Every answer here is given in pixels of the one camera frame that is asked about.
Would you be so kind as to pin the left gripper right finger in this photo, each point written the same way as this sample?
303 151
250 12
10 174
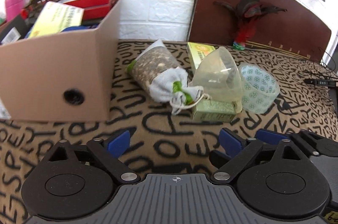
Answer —
239 155

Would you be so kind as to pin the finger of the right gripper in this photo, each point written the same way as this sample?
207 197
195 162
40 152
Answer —
270 137

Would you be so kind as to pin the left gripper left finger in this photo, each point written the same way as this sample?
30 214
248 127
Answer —
107 153

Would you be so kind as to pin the clear plastic funnel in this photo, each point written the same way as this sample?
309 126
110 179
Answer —
215 70

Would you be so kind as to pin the grain-filled drawstring pouch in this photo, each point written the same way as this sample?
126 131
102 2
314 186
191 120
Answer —
158 72

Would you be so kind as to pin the blue tape roll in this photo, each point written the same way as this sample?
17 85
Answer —
80 27

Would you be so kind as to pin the letter-patterned beige mat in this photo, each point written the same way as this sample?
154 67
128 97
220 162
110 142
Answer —
161 142

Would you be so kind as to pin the patterned clear tape roll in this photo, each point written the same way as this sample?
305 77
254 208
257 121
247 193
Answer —
260 88

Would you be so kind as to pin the green cardboard box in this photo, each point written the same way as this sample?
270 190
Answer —
209 110

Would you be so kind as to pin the brown cardboard box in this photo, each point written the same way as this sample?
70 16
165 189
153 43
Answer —
65 77

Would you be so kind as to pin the dark red wooden board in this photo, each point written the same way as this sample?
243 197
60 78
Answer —
284 25

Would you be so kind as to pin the red feather shuttlecock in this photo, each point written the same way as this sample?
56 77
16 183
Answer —
246 15

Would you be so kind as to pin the yellow-green medicine box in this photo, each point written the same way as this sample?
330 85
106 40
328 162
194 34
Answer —
54 18

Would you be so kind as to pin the red gift box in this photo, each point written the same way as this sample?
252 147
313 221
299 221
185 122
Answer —
93 9

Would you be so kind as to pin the pink thermos bottle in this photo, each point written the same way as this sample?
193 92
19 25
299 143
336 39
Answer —
13 8

